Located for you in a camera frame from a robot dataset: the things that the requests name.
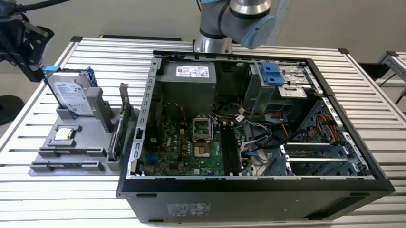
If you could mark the graphics card with metal bracket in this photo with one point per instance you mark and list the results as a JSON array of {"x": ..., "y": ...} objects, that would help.
[{"x": 122, "y": 123}]

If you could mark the silver CPU chip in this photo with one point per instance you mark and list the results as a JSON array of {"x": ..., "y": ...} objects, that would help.
[{"x": 65, "y": 134}]

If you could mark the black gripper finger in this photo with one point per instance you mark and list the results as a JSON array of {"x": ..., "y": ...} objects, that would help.
[{"x": 45, "y": 35}]

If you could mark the black round floor base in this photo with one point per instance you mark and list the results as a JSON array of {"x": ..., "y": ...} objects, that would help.
[{"x": 10, "y": 109}]

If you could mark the grey power supply unit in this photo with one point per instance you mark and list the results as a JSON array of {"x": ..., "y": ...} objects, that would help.
[{"x": 188, "y": 95}]

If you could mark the blue plastic drive latch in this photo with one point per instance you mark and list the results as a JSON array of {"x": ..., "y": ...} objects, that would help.
[{"x": 272, "y": 73}]

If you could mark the black RAM slot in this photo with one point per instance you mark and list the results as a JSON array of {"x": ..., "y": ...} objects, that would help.
[
  {"x": 225, "y": 149},
  {"x": 229, "y": 149},
  {"x": 233, "y": 149}
]

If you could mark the black bar behind table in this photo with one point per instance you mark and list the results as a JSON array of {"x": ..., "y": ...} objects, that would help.
[{"x": 140, "y": 37}]

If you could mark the CPU socket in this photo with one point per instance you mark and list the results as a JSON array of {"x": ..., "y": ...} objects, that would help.
[{"x": 202, "y": 150}]

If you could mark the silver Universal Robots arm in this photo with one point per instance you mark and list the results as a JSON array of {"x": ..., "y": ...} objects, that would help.
[{"x": 234, "y": 21}]

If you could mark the aluminium frame side table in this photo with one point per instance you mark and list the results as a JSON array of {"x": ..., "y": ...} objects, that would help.
[{"x": 393, "y": 59}]

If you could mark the hard disk in blue carrier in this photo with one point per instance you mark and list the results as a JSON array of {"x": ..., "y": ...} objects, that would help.
[{"x": 71, "y": 95}]

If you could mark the grey metal drive cage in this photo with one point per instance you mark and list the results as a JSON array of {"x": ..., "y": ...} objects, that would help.
[{"x": 264, "y": 99}]

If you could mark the black open PC case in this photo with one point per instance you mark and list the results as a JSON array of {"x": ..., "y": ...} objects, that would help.
[{"x": 254, "y": 204}]

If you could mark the green motherboard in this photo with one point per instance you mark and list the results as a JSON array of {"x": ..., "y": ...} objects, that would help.
[{"x": 178, "y": 147}]

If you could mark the perforated metal disk bay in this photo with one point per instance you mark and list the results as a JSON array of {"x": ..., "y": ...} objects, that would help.
[{"x": 317, "y": 156}]

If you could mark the grey parts rack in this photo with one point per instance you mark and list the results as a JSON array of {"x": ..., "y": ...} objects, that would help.
[{"x": 89, "y": 137}]

